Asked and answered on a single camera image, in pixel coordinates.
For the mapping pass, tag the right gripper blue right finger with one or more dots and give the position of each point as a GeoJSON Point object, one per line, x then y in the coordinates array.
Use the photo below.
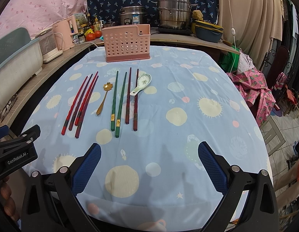
{"type": "Point", "coordinates": [218, 176]}

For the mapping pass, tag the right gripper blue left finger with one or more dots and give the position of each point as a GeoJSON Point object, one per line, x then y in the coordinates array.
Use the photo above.
{"type": "Point", "coordinates": [83, 167]}

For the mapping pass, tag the dark red chopstick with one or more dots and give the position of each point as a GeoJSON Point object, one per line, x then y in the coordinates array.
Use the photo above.
{"type": "Point", "coordinates": [78, 104]}

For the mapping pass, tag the green chopstick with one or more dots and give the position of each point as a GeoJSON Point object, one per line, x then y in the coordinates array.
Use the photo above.
{"type": "Point", "coordinates": [114, 103]}
{"type": "Point", "coordinates": [118, 120]}

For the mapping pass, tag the maroon chopstick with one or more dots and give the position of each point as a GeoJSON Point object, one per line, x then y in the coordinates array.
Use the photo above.
{"type": "Point", "coordinates": [77, 133]}

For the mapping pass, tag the gold flower spoon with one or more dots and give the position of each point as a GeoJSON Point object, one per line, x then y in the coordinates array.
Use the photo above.
{"type": "Point", "coordinates": [107, 87]}

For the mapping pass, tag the white ceramic soup spoon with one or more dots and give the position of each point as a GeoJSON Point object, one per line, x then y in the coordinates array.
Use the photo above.
{"type": "Point", "coordinates": [143, 81]}

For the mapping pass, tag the pink perforated utensil holder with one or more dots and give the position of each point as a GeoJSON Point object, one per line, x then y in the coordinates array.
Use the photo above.
{"type": "Point", "coordinates": [127, 42]}

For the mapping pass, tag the person's left hand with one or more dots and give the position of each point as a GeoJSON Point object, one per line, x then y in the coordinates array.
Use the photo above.
{"type": "Point", "coordinates": [9, 204]}

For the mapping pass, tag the eyeglasses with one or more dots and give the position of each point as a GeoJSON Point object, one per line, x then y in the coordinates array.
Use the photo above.
{"type": "Point", "coordinates": [8, 107]}

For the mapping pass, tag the blue patterned tablecloth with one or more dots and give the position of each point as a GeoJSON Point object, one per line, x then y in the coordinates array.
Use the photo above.
{"type": "Point", "coordinates": [152, 178]}

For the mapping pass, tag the pink floral cloth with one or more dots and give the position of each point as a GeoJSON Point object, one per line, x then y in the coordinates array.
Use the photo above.
{"type": "Point", "coordinates": [253, 88]}

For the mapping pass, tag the white blender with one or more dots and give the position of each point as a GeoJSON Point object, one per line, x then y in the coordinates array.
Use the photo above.
{"type": "Point", "coordinates": [48, 45]}

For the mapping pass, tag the pink electric kettle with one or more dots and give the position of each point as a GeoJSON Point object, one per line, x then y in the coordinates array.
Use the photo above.
{"type": "Point", "coordinates": [64, 31]}

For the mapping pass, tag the red tomato front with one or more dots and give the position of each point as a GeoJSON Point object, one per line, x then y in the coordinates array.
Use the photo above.
{"type": "Point", "coordinates": [90, 36]}

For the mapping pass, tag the red tomato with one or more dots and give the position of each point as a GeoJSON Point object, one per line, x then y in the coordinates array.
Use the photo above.
{"type": "Point", "coordinates": [90, 36]}
{"type": "Point", "coordinates": [98, 34]}

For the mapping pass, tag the red tomato back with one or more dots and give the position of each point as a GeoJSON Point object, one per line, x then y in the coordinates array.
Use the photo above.
{"type": "Point", "coordinates": [98, 34]}

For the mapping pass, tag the stacked yellow blue bowls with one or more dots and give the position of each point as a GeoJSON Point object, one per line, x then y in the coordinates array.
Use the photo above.
{"type": "Point", "coordinates": [208, 31]}

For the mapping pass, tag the black induction cooktop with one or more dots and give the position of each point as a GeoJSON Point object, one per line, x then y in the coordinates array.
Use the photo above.
{"type": "Point", "coordinates": [184, 32]}

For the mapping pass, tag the pink dotted curtain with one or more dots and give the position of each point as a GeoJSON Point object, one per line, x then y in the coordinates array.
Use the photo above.
{"type": "Point", "coordinates": [36, 15]}

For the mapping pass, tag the yellow oil bottle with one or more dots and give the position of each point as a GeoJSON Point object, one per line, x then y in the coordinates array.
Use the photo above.
{"type": "Point", "coordinates": [96, 25]}

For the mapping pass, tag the yellow sponge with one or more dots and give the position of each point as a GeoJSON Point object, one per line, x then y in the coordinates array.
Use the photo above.
{"type": "Point", "coordinates": [197, 15]}

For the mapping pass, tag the beige hanging curtain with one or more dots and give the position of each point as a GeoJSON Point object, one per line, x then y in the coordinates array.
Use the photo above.
{"type": "Point", "coordinates": [257, 24]}

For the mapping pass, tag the steel rice cooker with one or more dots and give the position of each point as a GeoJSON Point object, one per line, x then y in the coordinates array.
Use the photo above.
{"type": "Point", "coordinates": [133, 15]}

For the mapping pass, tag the stacked steel steamer pot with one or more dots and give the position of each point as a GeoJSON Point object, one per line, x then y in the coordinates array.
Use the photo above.
{"type": "Point", "coordinates": [175, 14]}

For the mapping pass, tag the navy floral backsplash cloth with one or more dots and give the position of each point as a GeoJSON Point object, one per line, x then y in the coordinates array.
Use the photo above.
{"type": "Point", "coordinates": [109, 10]}

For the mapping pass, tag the white corded switch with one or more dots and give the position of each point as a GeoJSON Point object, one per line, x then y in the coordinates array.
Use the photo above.
{"type": "Point", "coordinates": [233, 31]}

